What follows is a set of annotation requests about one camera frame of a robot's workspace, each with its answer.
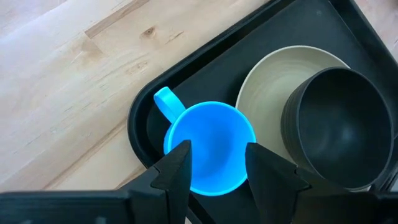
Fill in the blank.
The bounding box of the beige round plate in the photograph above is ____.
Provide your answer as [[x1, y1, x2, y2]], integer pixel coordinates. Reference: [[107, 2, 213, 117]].
[[235, 45, 351, 163]]

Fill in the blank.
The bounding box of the dark grey bowl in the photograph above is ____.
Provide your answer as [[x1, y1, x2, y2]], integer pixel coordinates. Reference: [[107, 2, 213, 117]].
[[280, 66, 396, 191]]

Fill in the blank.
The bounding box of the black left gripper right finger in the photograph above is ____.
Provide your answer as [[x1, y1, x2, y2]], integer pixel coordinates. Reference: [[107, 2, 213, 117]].
[[244, 142, 377, 224]]

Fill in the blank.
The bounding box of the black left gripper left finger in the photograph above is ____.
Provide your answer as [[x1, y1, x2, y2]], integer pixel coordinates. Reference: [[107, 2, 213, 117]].
[[123, 139, 193, 224]]

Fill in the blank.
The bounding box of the blue plastic mug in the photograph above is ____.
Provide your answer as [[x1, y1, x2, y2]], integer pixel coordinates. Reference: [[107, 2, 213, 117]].
[[153, 86, 257, 197]]

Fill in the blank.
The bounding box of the black plastic serving tray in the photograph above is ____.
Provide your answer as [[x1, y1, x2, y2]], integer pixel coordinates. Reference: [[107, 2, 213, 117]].
[[127, 0, 398, 224]]

